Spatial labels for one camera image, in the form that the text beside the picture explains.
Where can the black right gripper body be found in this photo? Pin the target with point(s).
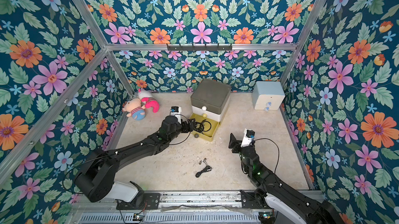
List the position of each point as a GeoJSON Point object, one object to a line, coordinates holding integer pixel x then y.
{"type": "Point", "coordinates": [236, 145]}

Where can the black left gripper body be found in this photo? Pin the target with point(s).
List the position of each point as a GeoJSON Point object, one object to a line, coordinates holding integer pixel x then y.
{"type": "Point", "coordinates": [184, 129]}

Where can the black earphones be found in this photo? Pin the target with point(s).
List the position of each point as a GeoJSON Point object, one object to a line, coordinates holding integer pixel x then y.
{"type": "Point", "coordinates": [204, 126]}
{"type": "Point", "coordinates": [198, 126]}
{"type": "Point", "coordinates": [206, 169]}

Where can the white drawer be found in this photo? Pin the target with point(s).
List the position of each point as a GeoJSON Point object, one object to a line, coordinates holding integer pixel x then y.
{"type": "Point", "coordinates": [208, 114]}

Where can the yellow bottom drawer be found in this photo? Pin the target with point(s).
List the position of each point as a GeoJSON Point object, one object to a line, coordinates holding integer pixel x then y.
{"type": "Point", "coordinates": [208, 136]}

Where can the grey top drawer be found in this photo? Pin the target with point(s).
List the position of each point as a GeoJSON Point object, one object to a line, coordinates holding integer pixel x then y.
{"type": "Point", "coordinates": [198, 105]}

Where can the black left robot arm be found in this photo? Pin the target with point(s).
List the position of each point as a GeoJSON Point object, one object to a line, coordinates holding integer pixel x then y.
{"type": "Point", "coordinates": [96, 177]}

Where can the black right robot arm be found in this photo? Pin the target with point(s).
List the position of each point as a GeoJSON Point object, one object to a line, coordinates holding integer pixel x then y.
{"type": "Point", "coordinates": [273, 192]}

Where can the three-drawer mini cabinet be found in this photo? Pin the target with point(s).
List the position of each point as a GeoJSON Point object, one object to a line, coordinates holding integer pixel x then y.
{"type": "Point", "coordinates": [213, 92]}

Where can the pink white plush toy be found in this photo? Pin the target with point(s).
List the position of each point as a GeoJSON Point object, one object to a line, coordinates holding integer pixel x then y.
{"type": "Point", "coordinates": [149, 102]}

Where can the light blue small cabinet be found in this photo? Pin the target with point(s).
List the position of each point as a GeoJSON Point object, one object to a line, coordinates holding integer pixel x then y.
{"type": "Point", "coordinates": [267, 95]}

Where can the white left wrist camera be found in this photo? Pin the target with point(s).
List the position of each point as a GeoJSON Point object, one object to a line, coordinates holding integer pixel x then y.
{"type": "Point", "coordinates": [176, 111]}

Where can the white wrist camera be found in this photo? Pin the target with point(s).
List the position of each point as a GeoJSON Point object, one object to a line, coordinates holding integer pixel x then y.
{"type": "Point", "coordinates": [248, 139]}
{"type": "Point", "coordinates": [176, 111]}

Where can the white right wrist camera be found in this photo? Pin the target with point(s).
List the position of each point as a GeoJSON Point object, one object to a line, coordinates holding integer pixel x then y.
{"type": "Point", "coordinates": [248, 139]}

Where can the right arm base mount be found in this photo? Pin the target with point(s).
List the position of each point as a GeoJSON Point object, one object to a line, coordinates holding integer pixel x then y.
{"type": "Point", "coordinates": [250, 200]}

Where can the black hook rail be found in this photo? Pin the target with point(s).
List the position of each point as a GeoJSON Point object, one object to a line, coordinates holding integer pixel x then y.
{"type": "Point", "coordinates": [199, 47]}

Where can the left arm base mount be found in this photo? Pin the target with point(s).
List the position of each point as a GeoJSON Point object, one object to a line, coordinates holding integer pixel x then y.
{"type": "Point", "coordinates": [146, 201]}

